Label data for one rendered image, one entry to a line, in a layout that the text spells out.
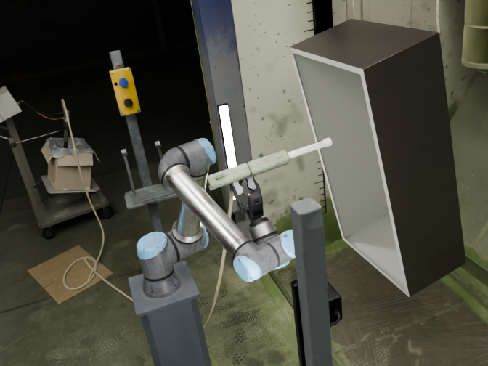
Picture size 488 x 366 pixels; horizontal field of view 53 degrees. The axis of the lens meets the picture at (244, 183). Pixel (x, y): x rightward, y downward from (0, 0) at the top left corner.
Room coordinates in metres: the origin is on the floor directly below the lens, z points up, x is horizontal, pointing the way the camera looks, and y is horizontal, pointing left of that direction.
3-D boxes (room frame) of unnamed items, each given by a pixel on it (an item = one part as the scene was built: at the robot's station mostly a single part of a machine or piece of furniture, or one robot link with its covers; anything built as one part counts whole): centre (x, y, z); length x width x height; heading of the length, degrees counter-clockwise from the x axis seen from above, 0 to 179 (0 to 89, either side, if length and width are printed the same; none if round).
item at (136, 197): (2.68, 0.57, 0.95); 0.26 x 0.15 x 0.32; 106
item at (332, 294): (0.85, -0.13, 1.35); 0.09 x 0.07 x 0.07; 106
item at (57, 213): (3.99, 1.65, 0.64); 0.73 x 0.50 x 1.27; 116
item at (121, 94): (2.78, 0.60, 1.42); 0.12 x 0.06 x 0.26; 106
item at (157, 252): (1.96, 0.46, 0.83); 0.17 x 0.15 x 0.18; 122
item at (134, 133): (2.83, 0.62, 0.82); 0.06 x 0.06 x 1.64; 16
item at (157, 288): (1.95, 0.47, 0.69); 0.19 x 0.19 x 0.10
